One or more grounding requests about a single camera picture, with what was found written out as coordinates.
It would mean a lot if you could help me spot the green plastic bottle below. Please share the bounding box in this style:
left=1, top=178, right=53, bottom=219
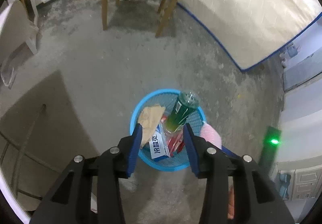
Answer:
left=165, top=91, right=200, bottom=134

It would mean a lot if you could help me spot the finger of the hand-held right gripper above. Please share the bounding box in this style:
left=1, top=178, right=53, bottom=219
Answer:
left=221, top=147, right=239, bottom=162

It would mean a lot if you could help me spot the white cabinet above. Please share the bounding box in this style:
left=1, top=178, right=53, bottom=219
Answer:
left=275, top=161, right=322, bottom=202

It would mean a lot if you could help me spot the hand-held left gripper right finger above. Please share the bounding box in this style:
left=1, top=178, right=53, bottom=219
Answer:
left=183, top=123, right=293, bottom=224

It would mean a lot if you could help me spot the blue and white carton box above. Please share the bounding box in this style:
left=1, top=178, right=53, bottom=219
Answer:
left=148, top=123, right=171, bottom=162

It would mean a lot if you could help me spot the blue plastic mesh wastebasket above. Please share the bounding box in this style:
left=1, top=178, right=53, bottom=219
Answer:
left=129, top=89, right=208, bottom=172

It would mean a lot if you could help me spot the brown paper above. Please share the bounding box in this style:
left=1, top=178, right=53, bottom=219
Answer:
left=138, top=104, right=166, bottom=149

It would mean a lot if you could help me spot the white mattress with blue edge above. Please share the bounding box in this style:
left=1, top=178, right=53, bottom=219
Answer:
left=153, top=0, right=322, bottom=72

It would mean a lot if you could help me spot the red snack bag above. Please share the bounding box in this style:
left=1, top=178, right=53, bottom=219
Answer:
left=161, top=114, right=187, bottom=158

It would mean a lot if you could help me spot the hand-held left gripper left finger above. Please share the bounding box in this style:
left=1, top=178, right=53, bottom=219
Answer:
left=30, top=124, right=142, bottom=224

